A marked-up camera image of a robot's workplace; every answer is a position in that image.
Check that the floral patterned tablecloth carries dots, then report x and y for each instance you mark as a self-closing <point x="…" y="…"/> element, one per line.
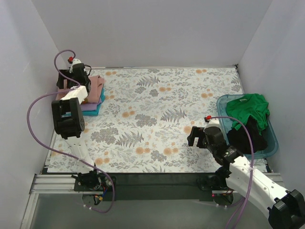
<point x="147" y="115"/>

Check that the green t-shirt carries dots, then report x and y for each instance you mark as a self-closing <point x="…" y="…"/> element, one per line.
<point x="252" y="106"/>

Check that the folded purple t-shirt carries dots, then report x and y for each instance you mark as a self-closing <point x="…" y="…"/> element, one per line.
<point x="90" y="106"/>

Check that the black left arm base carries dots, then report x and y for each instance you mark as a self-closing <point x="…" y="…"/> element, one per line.
<point x="93" y="181"/>

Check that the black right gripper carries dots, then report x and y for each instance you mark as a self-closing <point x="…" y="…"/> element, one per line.
<point x="198" y="137"/>

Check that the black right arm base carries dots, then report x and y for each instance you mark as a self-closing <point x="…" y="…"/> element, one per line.
<point x="214" y="181"/>

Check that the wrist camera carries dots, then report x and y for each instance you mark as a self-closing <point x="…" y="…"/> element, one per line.
<point x="78" y="68"/>
<point x="212" y="122"/>

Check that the pink t-shirt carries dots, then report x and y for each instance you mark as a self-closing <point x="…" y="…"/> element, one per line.
<point x="94" y="94"/>

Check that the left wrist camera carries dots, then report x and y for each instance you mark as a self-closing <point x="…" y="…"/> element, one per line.
<point x="78" y="68"/>

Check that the black t-shirt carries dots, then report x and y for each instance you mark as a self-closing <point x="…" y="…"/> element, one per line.
<point x="239" y="139"/>

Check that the folded teal t-shirt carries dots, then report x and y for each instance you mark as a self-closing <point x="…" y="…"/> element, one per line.
<point x="95" y="112"/>

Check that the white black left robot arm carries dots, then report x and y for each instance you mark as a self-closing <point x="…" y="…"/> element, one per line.
<point x="68" y="118"/>

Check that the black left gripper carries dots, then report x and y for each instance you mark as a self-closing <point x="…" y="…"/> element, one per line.
<point x="63" y="78"/>

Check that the blue plastic bin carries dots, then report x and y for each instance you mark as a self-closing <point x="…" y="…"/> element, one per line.
<point x="226" y="125"/>

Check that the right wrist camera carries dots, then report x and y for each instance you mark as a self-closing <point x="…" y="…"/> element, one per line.
<point x="212" y="122"/>

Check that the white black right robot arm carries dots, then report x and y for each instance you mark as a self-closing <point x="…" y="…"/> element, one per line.
<point x="284" y="209"/>

